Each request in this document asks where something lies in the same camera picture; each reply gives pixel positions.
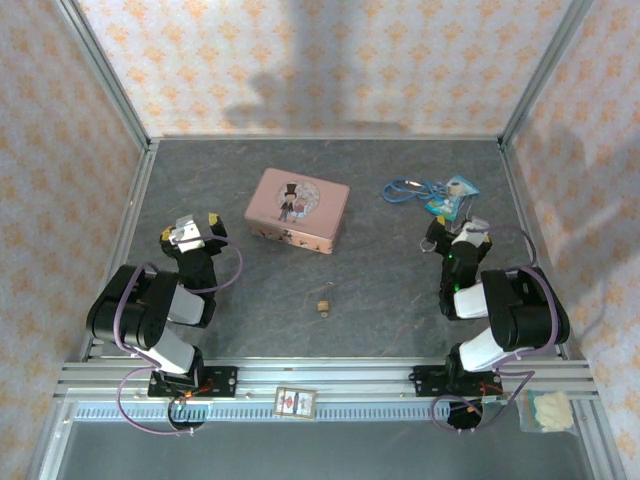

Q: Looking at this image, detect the pink cartoon tin box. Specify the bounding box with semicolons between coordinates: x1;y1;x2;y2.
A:
243;166;352;256

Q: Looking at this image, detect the small brass padlock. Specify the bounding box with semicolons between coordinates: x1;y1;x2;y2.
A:
316;281;336;314

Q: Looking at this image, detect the blue cartoon sticker card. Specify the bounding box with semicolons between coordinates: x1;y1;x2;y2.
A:
423;194;460;221

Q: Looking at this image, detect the blue printed badge card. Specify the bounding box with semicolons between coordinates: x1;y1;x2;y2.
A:
443;173;481;200

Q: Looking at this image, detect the red white printed card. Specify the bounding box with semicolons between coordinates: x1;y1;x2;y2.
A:
272;385;319;420

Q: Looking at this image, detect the clear bag with white contents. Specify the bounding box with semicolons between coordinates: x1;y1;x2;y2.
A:
517;389;576;434

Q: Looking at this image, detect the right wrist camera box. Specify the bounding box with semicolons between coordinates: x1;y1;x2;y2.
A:
451;215;491;247

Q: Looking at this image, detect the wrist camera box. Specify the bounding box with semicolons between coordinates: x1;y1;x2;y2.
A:
169;213;207;252
451;215;491;247

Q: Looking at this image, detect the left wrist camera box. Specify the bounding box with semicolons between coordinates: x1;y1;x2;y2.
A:
169;213;207;252

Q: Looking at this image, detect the aluminium frame side rail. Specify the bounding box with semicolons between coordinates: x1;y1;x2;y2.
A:
498;139;572;360
79;140;160;362

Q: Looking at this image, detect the blue lanyard cord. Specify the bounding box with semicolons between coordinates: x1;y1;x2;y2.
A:
382;177;450;204

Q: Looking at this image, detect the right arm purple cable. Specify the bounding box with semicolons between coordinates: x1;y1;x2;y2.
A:
431;223;560;434

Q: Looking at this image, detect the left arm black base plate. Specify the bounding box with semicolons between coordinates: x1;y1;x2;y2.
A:
147;365;239;400

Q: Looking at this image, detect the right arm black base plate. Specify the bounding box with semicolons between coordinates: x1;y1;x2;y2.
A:
411;364;505;400

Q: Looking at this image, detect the aluminium frame rear rail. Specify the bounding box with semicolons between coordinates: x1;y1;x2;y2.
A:
148;132;503;142

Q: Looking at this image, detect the aluminium front frame rail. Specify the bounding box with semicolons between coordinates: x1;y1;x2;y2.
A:
53;356;600;401

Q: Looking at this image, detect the aluminium frame corner post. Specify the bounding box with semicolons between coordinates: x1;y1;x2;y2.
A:
498;0;596;146
53;0;153;147

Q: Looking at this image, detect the slotted grey cable duct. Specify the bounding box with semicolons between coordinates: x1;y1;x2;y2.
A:
73;401;584;422

